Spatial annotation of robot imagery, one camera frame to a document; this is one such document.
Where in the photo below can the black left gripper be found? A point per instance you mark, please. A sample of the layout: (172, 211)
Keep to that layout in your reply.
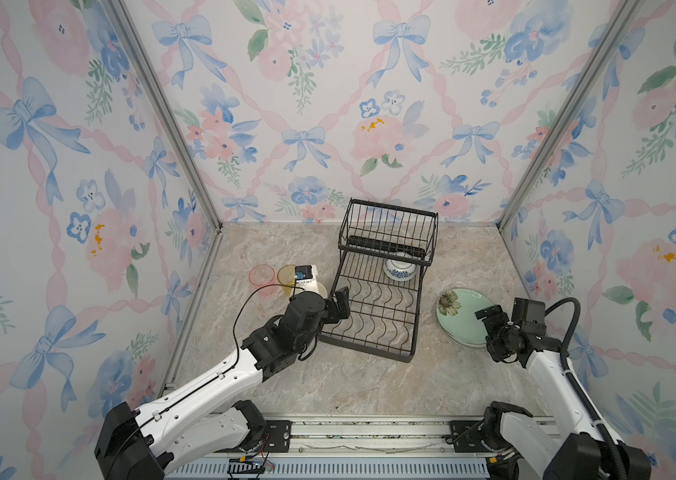
(341, 305)

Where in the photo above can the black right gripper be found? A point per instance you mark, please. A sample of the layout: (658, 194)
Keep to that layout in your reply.
(490, 322)

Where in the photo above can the green plate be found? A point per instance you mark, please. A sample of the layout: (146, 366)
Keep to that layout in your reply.
(456, 314)

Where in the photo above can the yellow glass cup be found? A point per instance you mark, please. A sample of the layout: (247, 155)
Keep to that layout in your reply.
(286, 279)

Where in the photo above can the blue floral bowl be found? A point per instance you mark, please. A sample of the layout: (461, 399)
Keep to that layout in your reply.
(400, 271)

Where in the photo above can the black wire dish rack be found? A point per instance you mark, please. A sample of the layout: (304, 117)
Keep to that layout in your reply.
(385, 314)

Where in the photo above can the pink glass cup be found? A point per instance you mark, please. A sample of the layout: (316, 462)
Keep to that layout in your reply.
(263, 278)

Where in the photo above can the cream plate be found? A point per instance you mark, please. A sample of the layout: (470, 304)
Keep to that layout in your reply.
(472, 345)

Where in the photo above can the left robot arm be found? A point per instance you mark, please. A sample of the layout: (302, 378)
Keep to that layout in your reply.
(224, 372)

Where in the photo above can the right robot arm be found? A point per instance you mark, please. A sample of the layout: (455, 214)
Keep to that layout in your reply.
(538, 337)

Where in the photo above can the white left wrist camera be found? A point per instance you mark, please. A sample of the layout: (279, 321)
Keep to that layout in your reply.
(303, 273)

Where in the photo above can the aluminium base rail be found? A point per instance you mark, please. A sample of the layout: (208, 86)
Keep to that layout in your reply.
(377, 437)

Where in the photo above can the aluminium corner post left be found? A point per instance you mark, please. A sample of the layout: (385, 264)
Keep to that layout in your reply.
(134, 47)

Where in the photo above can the aluminium corner post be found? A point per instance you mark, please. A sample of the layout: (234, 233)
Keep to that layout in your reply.
(134, 47)
(613, 34)

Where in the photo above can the aluminium corner post right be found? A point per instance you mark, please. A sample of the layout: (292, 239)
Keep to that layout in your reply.
(613, 34)

